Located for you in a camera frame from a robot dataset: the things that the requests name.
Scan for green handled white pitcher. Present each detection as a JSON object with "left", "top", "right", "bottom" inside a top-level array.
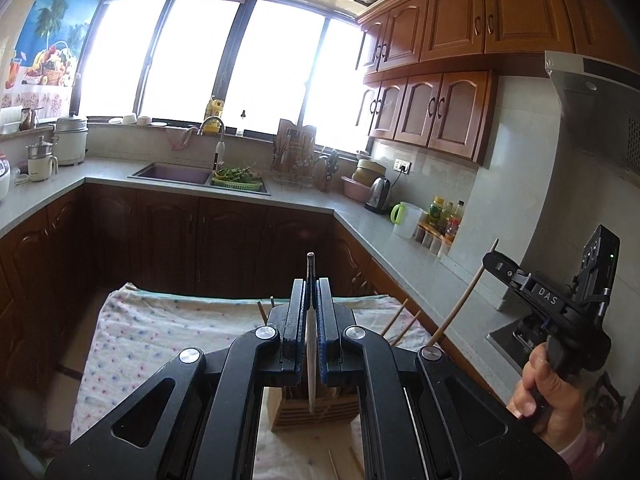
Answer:
[{"left": 390, "top": 202, "right": 424, "bottom": 238}]

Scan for upper wooden cabinets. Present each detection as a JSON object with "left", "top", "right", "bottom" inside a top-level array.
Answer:
[{"left": 357, "top": 0, "right": 575, "bottom": 165}]

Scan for wooden cabinets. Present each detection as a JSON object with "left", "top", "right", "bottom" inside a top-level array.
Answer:
[
  {"left": 357, "top": 0, "right": 575, "bottom": 165},
  {"left": 0, "top": 183, "right": 507, "bottom": 406}
]

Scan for pink basin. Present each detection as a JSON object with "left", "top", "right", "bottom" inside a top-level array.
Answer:
[{"left": 341, "top": 176, "right": 371, "bottom": 204}]

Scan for kitchen sink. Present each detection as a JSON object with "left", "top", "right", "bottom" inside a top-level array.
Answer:
[{"left": 131, "top": 162, "right": 212, "bottom": 185}]

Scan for wooden chopstick three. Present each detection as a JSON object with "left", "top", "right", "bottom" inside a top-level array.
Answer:
[{"left": 257, "top": 300, "right": 268, "bottom": 325}]

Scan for steel electric kettle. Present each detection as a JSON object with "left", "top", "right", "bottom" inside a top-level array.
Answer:
[{"left": 364, "top": 177, "right": 392, "bottom": 214}]

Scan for dish drying rack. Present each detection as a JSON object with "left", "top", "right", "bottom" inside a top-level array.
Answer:
[{"left": 271, "top": 118, "right": 340, "bottom": 192}]

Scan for wooden chopstick one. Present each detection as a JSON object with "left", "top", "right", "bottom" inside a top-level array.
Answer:
[{"left": 380, "top": 298, "right": 409, "bottom": 337}]

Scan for small white electric pot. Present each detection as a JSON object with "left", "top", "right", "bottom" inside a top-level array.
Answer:
[{"left": 27, "top": 136, "right": 58, "bottom": 182}]

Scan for wall power outlet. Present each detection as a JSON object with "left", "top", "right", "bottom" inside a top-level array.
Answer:
[{"left": 393, "top": 158, "right": 412, "bottom": 174}]

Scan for range hood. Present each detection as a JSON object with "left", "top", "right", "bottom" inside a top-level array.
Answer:
[{"left": 544, "top": 51, "right": 639, "bottom": 183}]

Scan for condiment bottles group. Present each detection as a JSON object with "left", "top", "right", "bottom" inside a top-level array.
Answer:
[{"left": 413, "top": 196, "right": 465, "bottom": 258}]

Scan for lower wooden cabinets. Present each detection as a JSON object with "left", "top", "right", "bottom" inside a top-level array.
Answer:
[{"left": 0, "top": 183, "right": 507, "bottom": 406}]

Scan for large white cooker pot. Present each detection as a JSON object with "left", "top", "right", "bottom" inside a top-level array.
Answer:
[{"left": 52, "top": 115, "right": 88, "bottom": 166}]

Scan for kitchen faucet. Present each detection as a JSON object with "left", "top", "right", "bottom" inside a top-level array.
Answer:
[{"left": 198, "top": 115, "right": 226, "bottom": 171}]

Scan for wooden chopstick four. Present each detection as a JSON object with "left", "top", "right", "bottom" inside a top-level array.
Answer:
[{"left": 426, "top": 252, "right": 502, "bottom": 347}]

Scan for green vegetable basket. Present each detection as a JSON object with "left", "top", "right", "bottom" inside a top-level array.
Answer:
[{"left": 212, "top": 167, "right": 262, "bottom": 192}]

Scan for steel fork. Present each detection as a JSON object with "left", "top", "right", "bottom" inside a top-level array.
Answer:
[{"left": 306, "top": 252, "right": 318, "bottom": 415}]

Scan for tropical fruit poster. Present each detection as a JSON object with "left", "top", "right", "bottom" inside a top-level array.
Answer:
[{"left": 1, "top": 0, "right": 102, "bottom": 119}]

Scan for floral white tablecloth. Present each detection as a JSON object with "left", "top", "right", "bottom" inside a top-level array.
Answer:
[{"left": 69, "top": 282, "right": 436, "bottom": 480}]

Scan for white red rice cooker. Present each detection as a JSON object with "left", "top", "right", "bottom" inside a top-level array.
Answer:
[{"left": 0, "top": 154, "right": 12, "bottom": 200}]

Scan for person's right hand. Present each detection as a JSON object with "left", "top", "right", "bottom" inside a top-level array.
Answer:
[{"left": 506, "top": 344, "right": 584, "bottom": 452}]

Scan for wooden utensil holder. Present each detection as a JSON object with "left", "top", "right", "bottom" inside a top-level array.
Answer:
[{"left": 267, "top": 385, "right": 359, "bottom": 432}]

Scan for gas stove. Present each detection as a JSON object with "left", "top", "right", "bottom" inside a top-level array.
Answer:
[{"left": 486, "top": 314, "right": 547, "bottom": 372}]

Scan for yellow bottle on sill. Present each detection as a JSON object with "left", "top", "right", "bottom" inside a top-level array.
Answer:
[{"left": 204, "top": 96, "right": 224, "bottom": 118}]

